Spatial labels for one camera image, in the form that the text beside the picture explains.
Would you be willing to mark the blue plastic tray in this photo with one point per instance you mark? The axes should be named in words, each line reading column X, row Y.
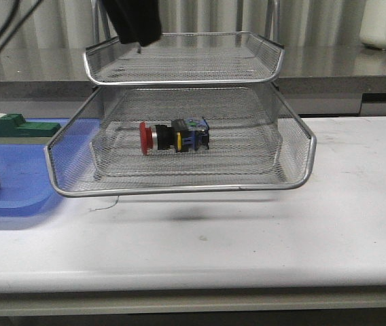
column 25, row 186

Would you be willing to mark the red emergency stop button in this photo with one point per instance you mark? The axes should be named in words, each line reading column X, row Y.
column 183, row 135

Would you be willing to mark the green terminal block module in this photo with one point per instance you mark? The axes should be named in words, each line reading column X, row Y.
column 16, row 130

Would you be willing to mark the silver mesh top tray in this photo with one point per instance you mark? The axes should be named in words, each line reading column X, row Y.
column 185, row 58

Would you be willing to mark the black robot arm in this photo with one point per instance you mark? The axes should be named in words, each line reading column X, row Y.
column 135, row 21

